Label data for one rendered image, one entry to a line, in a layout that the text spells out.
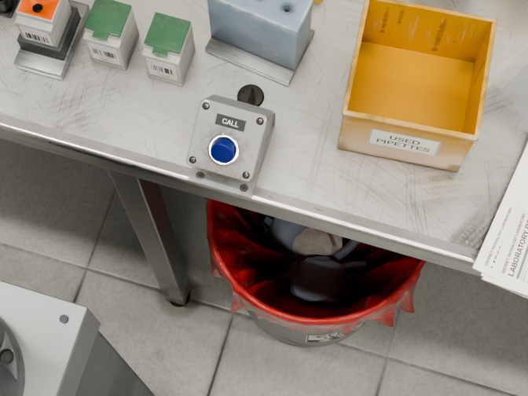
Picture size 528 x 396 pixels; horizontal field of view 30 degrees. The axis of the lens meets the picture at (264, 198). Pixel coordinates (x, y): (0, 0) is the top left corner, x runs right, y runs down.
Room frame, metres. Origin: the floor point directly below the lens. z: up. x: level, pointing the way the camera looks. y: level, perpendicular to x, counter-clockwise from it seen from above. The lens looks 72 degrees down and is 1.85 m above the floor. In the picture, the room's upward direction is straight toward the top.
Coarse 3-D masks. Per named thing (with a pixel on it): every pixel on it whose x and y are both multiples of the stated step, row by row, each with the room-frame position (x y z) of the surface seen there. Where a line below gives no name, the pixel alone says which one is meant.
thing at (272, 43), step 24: (216, 0) 0.50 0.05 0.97; (240, 0) 0.50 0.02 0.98; (264, 0) 0.50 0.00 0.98; (288, 0) 0.50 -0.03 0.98; (312, 0) 0.50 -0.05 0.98; (216, 24) 0.50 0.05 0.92; (240, 24) 0.49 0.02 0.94; (264, 24) 0.48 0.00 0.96; (288, 24) 0.47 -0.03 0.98; (216, 48) 0.49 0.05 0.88; (240, 48) 0.49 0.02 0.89; (264, 48) 0.48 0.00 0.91; (288, 48) 0.47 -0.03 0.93; (264, 72) 0.46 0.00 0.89; (288, 72) 0.46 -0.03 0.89
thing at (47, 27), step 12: (24, 0) 0.51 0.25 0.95; (36, 0) 0.51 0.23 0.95; (48, 0) 0.51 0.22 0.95; (60, 0) 0.51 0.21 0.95; (24, 12) 0.50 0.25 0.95; (36, 12) 0.51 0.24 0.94; (48, 12) 0.50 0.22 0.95; (60, 12) 0.51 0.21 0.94; (24, 24) 0.49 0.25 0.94; (36, 24) 0.49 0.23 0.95; (48, 24) 0.49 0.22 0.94; (60, 24) 0.50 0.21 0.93; (24, 36) 0.49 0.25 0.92; (36, 36) 0.48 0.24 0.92; (48, 36) 0.48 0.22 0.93; (60, 36) 0.49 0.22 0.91
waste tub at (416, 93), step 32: (384, 0) 0.50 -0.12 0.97; (384, 32) 0.49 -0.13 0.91; (416, 32) 0.49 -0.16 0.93; (448, 32) 0.48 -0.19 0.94; (480, 32) 0.47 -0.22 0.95; (352, 64) 0.43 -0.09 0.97; (384, 64) 0.47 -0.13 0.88; (416, 64) 0.47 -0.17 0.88; (448, 64) 0.47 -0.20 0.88; (480, 64) 0.44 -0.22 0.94; (352, 96) 0.43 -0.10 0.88; (384, 96) 0.43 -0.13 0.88; (416, 96) 0.43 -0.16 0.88; (448, 96) 0.43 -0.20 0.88; (480, 96) 0.39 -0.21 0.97; (352, 128) 0.37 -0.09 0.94; (384, 128) 0.37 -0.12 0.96; (416, 128) 0.36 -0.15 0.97; (448, 128) 0.40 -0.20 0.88; (480, 128) 0.36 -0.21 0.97; (416, 160) 0.36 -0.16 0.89; (448, 160) 0.35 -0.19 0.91
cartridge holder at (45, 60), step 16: (80, 16) 0.53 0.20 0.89; (64, 32) 0.50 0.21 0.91; (80, 32) 0.51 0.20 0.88; (32, 48) 0.48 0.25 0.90; (48, 48) 0.48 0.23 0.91; (64, 48) 0.48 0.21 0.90; (16, 64) 0.47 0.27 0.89; (32, 64) 0.47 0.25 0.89; (48, 64) 0.47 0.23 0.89; (64, 64) 0.47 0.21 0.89
